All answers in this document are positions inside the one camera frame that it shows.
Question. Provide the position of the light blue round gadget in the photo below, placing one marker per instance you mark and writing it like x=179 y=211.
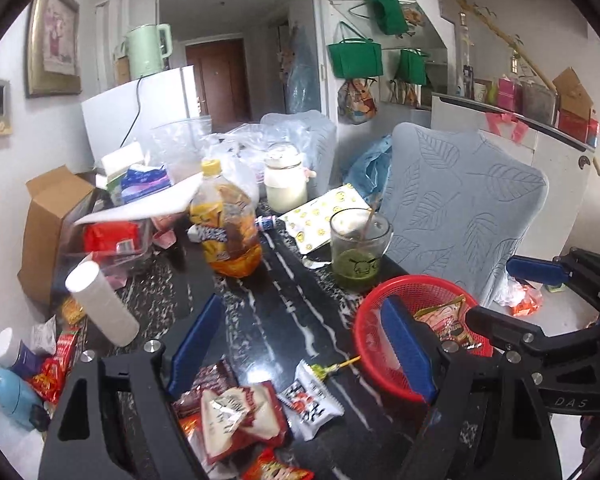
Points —
x=12 y=395

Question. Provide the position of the chair with pale cover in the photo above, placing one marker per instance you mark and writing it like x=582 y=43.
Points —
x=315 y=145

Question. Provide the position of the bunch of small red packets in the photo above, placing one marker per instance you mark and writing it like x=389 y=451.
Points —
x=55 y=375

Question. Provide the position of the blue jar with white lid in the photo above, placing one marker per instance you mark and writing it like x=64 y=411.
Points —
x=22 y=360

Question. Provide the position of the black white snack packet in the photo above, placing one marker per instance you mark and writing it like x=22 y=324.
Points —
x=307 y=402

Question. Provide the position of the patterned beige tote bag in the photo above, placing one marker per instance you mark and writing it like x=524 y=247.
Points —
x=402 y=92

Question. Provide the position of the wooden stirrer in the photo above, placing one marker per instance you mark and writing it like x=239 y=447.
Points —
x=367 y=225

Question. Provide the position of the tall clear bottle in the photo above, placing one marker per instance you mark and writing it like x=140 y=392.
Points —
x=463 y=55

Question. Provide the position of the white paper roll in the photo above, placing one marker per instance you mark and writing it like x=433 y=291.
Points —
x=102 y=305

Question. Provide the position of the blue plastic bag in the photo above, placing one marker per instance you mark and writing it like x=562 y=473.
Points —
x=370 y=167

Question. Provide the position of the orange packet in clear wrap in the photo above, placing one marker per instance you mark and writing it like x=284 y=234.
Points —
x=525 y=302

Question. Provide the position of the red box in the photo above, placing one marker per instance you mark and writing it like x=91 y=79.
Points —
x=575 y=127

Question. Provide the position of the white green carton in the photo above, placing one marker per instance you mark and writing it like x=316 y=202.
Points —
x=117 y=157

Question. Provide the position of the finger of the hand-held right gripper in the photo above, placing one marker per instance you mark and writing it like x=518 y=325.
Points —
x=535 y=270
x=500 y=327

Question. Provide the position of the blue tissue pack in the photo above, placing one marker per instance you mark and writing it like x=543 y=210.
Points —
x=145 y=182

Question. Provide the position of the white glass jar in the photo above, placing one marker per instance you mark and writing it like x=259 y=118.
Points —
x=285 y=190

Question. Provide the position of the small red gold snack packet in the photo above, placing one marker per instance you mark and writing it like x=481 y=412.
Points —
x=275 y=470

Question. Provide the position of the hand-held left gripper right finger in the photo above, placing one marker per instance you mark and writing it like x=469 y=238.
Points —
x=407 y=347

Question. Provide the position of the brown wooden door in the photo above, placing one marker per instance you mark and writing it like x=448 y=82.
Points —
x=220 y=80

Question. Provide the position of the orange juice bottle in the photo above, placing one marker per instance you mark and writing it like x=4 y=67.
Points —
x=227 y=255

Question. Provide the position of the smiley print paper bag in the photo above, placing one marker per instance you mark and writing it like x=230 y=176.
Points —
x=315 y=217

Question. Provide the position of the large open cardboard box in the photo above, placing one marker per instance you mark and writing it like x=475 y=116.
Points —
x=45 y=230

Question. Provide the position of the brown snack packet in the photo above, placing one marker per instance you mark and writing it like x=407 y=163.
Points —
x=207 y=380

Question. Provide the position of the clear plastic container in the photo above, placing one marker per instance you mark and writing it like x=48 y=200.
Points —
x=130 y=260

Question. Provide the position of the pink box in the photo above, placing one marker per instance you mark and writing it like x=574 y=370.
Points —
x=510 y=95

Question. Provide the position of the green tote bag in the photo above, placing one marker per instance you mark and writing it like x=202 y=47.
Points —
x=412 y=67
x=355 y=60
x=387 y=12

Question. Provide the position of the grey glittery box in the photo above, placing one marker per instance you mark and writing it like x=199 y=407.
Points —
x=540 y=102

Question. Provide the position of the small white tube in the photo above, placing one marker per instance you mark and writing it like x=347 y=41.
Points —
x=267 y=222

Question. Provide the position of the white foam board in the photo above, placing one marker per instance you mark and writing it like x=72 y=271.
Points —
x=150 y=205

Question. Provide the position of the small clear wrapper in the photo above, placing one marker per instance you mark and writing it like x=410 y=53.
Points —
x=42 y=335

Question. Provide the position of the clear hanging plastic bag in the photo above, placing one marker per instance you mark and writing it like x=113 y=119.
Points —
x=300 y=80

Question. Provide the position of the light green electric kettle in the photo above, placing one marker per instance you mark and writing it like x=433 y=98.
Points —
x=147 y=52

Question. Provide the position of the chair with leaf pattern cover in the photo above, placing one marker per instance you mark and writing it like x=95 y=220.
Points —
x=460 y=200

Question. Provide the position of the gold framed picture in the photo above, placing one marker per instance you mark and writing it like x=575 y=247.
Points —
x=52 y=40

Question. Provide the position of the small brown cardboard box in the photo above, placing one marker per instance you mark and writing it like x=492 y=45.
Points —
x=575 y=92

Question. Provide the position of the red packet in clear container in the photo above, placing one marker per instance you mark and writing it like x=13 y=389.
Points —
x=110 y=237

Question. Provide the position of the glass mug with cartoon print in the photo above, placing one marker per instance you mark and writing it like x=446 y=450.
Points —
x=360 y=265

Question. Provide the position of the pink cup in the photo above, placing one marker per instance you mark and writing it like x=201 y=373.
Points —
x=164 y=235

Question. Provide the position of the yellow black snack packet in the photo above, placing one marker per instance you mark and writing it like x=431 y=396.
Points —
x=445 y=317

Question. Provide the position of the bamboo stick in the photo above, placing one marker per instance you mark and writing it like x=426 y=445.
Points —
x=500 y=32

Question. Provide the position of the red plastic basket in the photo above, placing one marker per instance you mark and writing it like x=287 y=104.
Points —
x=370 y=330

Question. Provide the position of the pink ribbon stickers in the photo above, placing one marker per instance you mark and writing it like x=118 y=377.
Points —
x=505 y=122

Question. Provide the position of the cartoon printed bag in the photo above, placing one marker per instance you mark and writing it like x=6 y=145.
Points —
x=357 y=102

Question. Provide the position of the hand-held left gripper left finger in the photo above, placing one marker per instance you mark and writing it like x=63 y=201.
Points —
x=195 y=347

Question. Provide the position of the white refrigerator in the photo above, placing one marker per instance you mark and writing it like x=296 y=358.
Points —
x=155 y=105

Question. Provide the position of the dark red cream snack packet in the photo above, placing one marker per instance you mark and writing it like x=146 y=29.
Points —
x=262 y=420

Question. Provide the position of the yellow green lollipop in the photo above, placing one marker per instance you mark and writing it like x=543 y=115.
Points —
x=320 y=372

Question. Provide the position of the clear plastic bowl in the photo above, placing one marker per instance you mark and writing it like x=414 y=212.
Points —
x=180 y=145

